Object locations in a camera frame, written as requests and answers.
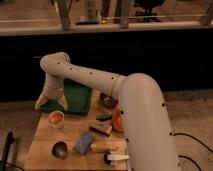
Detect blue sponge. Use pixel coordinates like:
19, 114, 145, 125
73, 133, 94, 155

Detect black office chair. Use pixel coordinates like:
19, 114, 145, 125
134, 0, 165, 23

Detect black pole stand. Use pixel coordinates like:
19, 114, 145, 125
0, 132, 14, 171

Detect small green cucumber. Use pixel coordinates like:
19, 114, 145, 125
96, 114, 112, 121

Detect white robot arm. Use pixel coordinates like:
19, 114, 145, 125
35, 52, 182, 171

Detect wooden frame post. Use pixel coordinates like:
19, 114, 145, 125
56, 0, 70, 31

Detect white paper cup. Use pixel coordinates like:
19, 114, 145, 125
47, 111, 65, 129

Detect brown black block brush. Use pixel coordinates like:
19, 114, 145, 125
90, 120, 112, 136

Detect dark maroon bowl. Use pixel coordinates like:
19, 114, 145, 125
100, 93, 117, 109

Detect orange bowl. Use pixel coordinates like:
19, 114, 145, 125
112, 108, 124, 133

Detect black floor cable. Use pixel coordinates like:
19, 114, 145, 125
172, 132, 213, 171

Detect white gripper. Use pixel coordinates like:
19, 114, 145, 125
34, 87, 68, 110

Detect green plastic tray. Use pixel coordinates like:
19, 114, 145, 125
39, 80, 93, 115

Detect orange apple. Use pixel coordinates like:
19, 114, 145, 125
50, 113, 63, 124

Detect white handled black brush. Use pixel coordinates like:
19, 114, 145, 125
104, 153, 129, 165

